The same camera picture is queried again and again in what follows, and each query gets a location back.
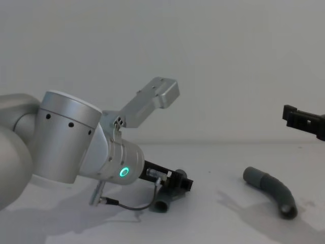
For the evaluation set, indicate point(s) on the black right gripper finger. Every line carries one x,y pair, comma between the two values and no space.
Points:
299,119

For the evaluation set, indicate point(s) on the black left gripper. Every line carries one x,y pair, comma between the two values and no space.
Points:
157,171

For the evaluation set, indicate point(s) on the short grey pipe fitting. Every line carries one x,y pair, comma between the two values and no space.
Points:
162,202

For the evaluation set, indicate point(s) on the curved grey pipe elbow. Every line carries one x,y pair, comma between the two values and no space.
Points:
278,189

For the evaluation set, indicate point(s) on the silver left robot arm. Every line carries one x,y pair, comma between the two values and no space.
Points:
63,137

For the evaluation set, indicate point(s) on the white table cloth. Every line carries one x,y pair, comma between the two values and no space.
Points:
215,223

